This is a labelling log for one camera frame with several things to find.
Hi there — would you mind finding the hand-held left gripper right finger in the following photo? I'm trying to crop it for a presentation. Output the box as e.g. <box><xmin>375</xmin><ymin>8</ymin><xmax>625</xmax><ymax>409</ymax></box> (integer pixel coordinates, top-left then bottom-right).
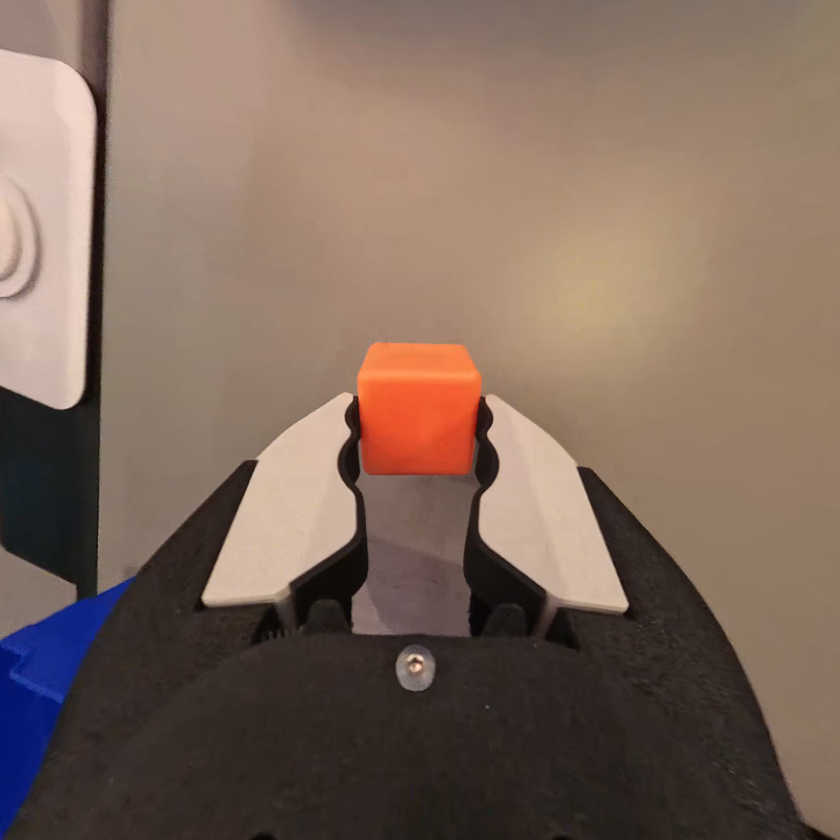
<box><xmin>463</xmin><ymin>394</ymin><xmax>630</xmax><ymax>641</ymax></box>

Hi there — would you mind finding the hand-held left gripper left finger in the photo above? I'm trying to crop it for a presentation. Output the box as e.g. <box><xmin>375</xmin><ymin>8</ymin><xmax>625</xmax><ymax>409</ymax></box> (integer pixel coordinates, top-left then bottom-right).
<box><xmin>200</xmin><ymin>392</ymin><xmax>368</xmax><ymax>641</ymax></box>

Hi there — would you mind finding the orange cube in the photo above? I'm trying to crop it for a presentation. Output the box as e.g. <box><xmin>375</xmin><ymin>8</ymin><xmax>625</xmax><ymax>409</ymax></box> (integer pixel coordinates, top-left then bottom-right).
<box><xmin>356</xmin><ymin>343</ymin><xmax>483</xmax><ymax>476</ymax></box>

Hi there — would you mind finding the blue plastic bin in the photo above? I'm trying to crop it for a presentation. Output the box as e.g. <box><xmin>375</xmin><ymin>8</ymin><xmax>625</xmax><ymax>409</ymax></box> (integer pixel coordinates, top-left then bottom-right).
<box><xmin>0</xmin><ymin>577</ymin><xmax>135</xmax><ymax>815</ymax></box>

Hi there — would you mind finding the dark rectangular table pad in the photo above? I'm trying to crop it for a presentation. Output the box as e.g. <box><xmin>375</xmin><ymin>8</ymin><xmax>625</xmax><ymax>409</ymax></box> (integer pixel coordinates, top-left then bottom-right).
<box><xmin>0</xmin><ymin>387</ymin><xmax>99</xmax><ymax>585</ymax></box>

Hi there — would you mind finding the white document stand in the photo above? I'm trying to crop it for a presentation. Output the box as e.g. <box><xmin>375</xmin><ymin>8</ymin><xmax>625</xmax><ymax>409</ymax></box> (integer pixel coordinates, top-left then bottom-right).
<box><xmin>0</xmin><ymin>49</ymin><xmax>98</xmax><ymax>411</ymax></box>

